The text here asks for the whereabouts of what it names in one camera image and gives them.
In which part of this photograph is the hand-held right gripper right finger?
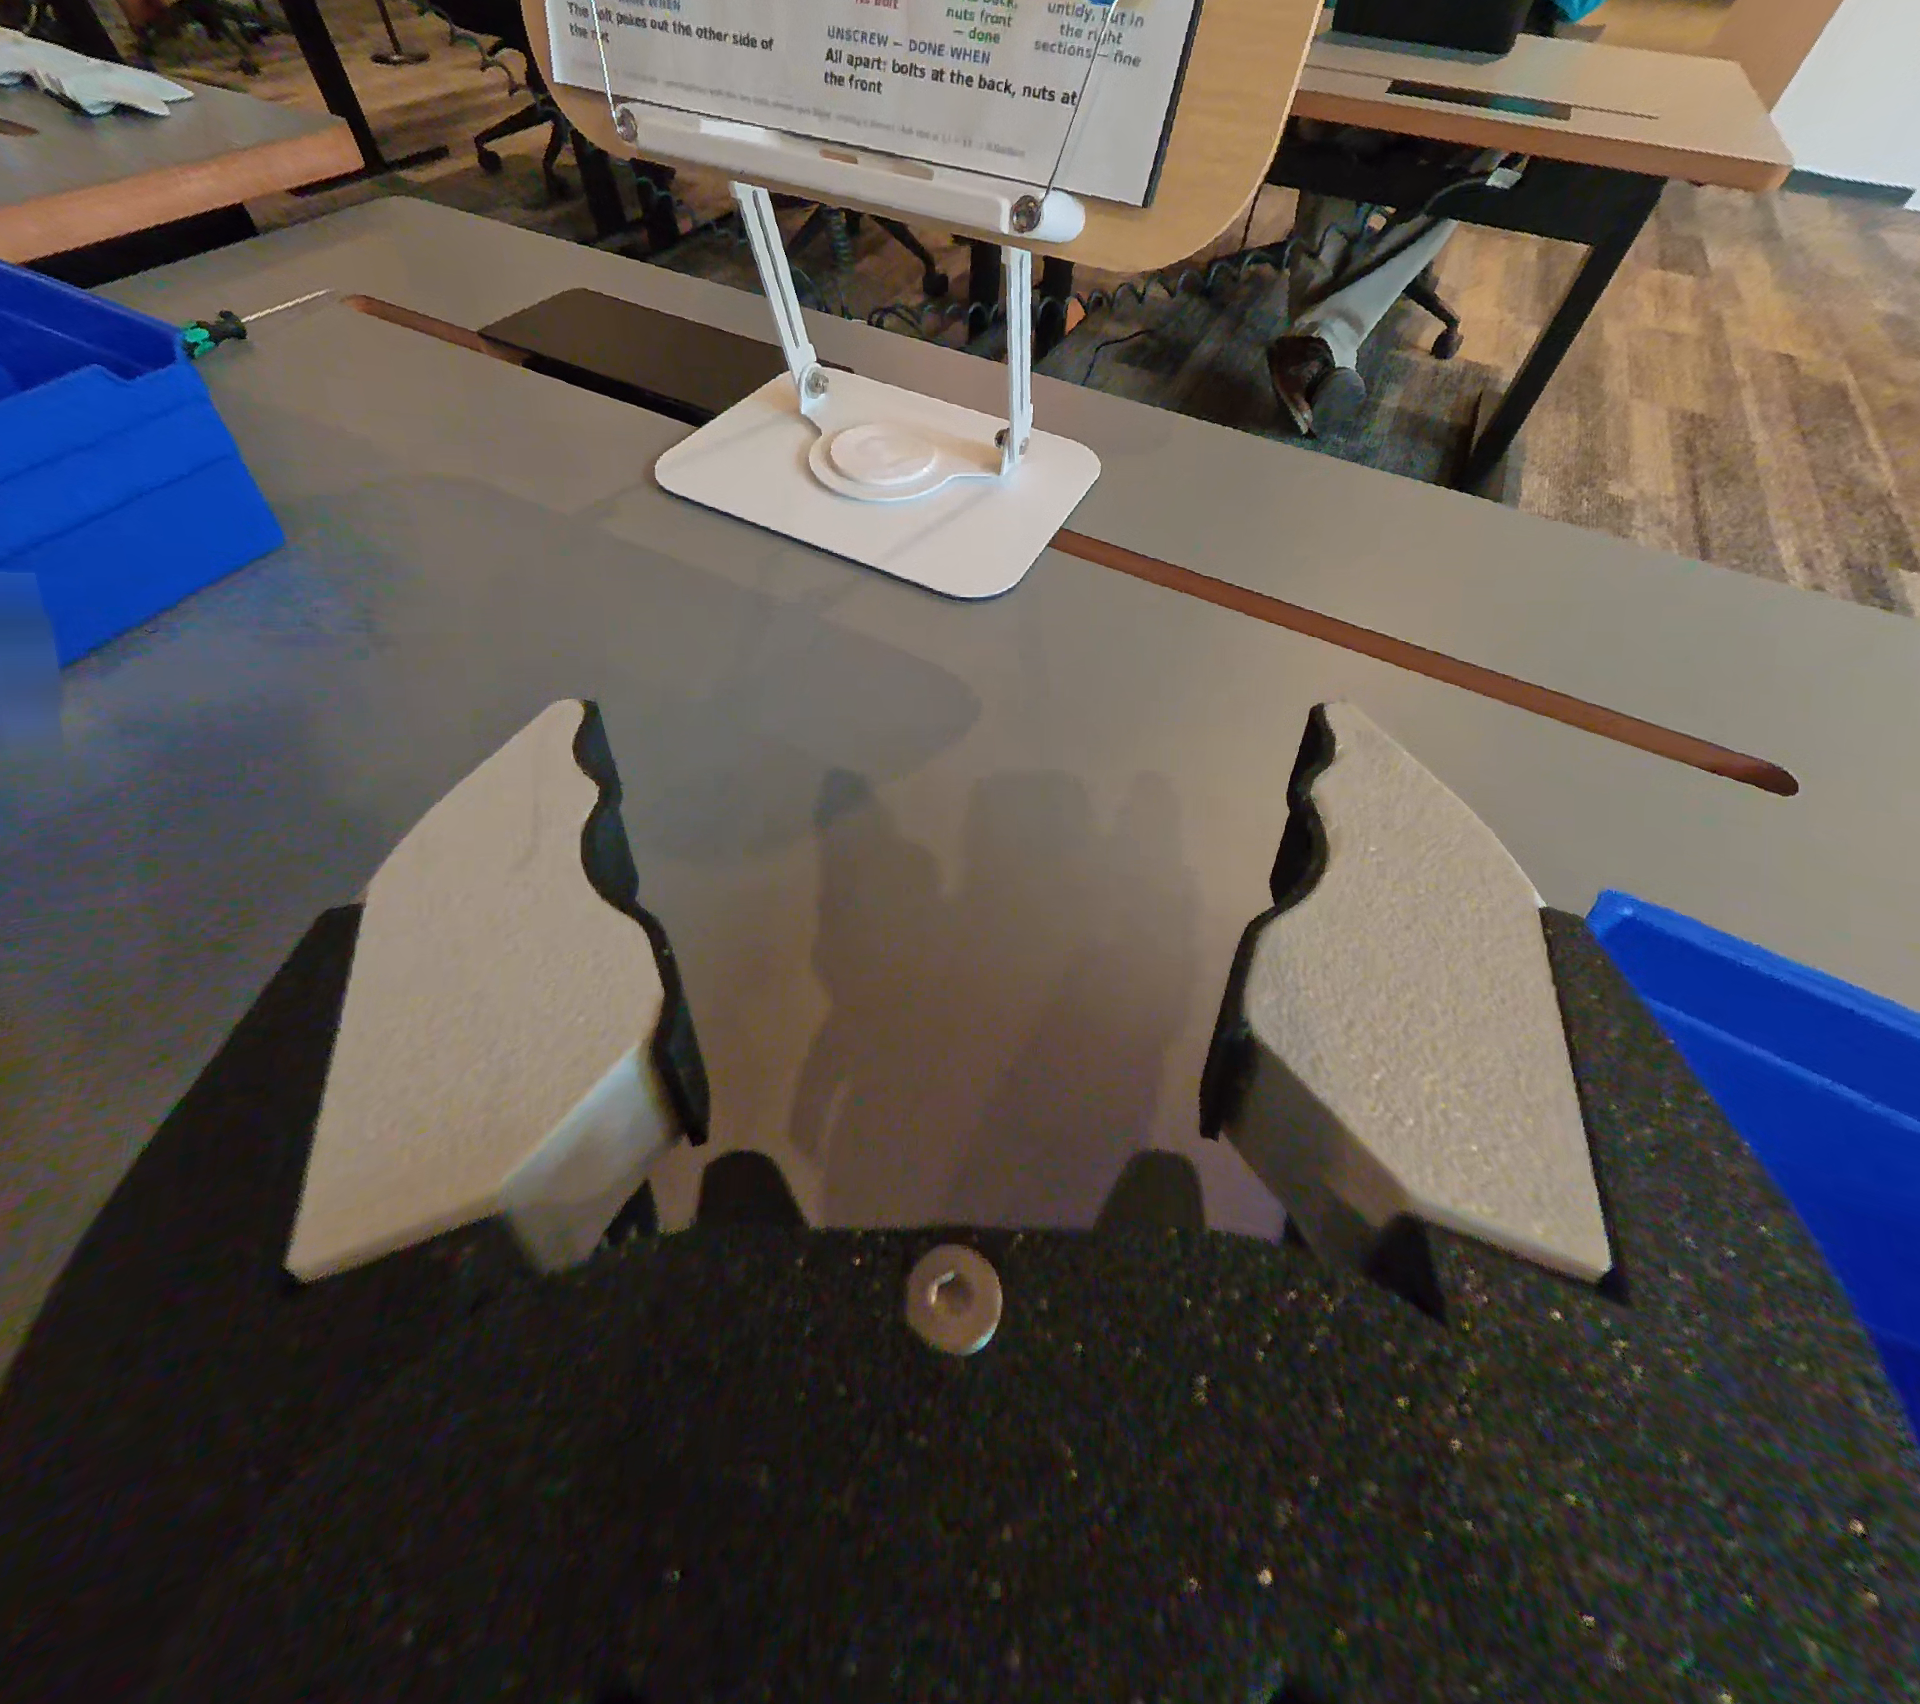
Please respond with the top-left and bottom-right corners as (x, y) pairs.
(1198, 699), (1619, 1300)

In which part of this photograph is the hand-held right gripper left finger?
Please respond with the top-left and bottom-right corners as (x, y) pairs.
(280, 698), (713, 1286)

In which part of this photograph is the blue plastic bin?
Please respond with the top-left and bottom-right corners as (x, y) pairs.
(0, 260), (288, 670)
(1586, 890), (1920, 1393)

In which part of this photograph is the white document stand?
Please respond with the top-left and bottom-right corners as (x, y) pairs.
(572, 0), (1188, 605)

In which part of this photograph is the grey desk with wooden edge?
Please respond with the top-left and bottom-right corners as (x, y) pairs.
(0, 76), (353, 268)

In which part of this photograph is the wooden backing board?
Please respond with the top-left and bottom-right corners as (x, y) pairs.
(486, 0), (1388, 274)

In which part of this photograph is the black desk cable flap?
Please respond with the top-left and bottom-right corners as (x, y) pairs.
(477, 288), (848, 425)

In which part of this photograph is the green-handled screwdriver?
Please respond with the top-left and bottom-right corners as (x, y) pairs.
(179, 289), (330, 360)

